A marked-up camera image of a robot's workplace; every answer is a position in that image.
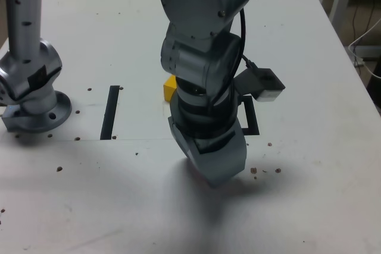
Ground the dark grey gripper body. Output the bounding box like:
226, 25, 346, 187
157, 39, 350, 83
193, 131, 236, 156

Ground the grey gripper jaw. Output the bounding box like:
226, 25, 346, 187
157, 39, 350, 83
167, 115, 248, 189

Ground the yellow cube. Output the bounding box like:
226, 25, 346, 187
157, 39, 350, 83
163, 75, 179, 102

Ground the black tape square outline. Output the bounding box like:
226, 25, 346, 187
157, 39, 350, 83
236, 95, 260, 136

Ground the black tape strip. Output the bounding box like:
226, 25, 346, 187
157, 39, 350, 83
100, 85, 120, 141

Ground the white cable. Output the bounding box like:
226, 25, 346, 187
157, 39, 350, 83
347, 17, 381, 79

